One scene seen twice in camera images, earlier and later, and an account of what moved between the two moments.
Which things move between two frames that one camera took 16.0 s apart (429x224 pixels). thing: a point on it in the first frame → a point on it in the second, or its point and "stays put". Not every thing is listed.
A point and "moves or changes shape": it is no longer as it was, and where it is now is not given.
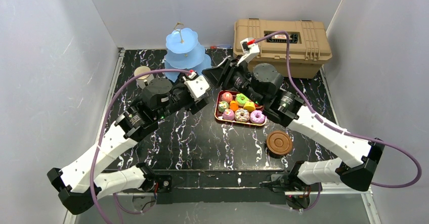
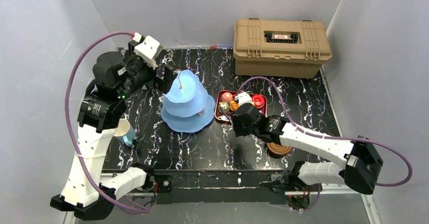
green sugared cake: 223,105 stays put
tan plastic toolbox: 308,42 stays put
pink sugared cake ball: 228,114 → 201,112
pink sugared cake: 226,96 stays put
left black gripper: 193,101 → 159,74
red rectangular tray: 241,98 moves or changes shape
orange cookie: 233,105 stays put
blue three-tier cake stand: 184,54 → 187,107
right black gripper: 224,74 → 239,121
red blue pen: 216,47 stays put
